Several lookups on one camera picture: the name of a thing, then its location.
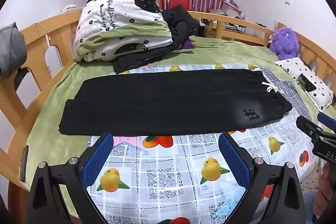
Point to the black pants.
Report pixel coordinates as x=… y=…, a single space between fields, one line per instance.
x=170 y=103

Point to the purple plush toy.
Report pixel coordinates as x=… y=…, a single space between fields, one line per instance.
x=284 y=41

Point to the cardboard box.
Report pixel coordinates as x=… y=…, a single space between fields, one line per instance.
x=211 y=29

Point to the white flower pillow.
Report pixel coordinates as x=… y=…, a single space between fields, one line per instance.
x=313 y=82

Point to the black jacket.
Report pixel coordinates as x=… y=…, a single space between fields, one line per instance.
x=178 y=27

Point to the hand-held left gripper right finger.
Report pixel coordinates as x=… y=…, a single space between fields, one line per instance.
x=233 y=161

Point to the purple cloth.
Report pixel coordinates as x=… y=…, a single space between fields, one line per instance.
x=187 y=45

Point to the person's right hand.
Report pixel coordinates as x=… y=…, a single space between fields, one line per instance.
x=326 y=187

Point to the green bed sheet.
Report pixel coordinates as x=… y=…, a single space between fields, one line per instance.
x=47 y=119

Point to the grey bag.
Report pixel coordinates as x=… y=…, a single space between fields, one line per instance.
x=10 y=50

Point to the wooden bed frame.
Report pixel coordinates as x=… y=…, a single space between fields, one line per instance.
x=34 y=35

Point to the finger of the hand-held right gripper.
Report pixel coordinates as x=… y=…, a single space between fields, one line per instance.
x=308 y=127
x=326 y=121

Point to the fruit printed table cover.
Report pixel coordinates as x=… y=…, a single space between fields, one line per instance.
x=168 y=176

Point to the white green flower quilt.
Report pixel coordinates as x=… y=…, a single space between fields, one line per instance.
x=115 y=19

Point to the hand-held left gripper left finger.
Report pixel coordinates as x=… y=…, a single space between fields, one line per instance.
x=98 y=161

